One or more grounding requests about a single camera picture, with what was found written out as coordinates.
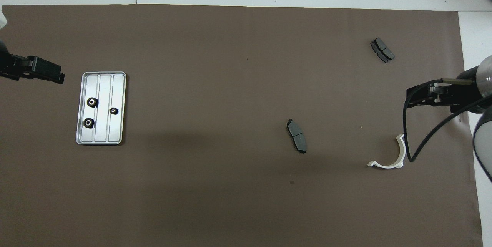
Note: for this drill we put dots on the dark grey brake pad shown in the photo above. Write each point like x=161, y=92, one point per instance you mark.
x=382, y=50
x=296, y=135

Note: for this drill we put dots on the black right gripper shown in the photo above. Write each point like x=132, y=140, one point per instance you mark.
x=463, y=97

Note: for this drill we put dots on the silver metal tray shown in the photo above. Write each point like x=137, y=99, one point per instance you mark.
x=117, y=85

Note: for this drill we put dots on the large black bearing gear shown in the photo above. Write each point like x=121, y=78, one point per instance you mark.
x=92, y=102
x=88, y=123

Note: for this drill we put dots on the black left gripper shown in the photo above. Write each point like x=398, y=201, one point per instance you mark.
x=8, y=66

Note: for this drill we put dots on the small black bearing gear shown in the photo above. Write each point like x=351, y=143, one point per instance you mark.
x=113, y=111

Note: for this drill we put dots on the white curved plastic bracket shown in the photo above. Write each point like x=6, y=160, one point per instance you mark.
x=388, y=166

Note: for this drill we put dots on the brown table mat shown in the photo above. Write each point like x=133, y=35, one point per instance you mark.
x=230, y=201

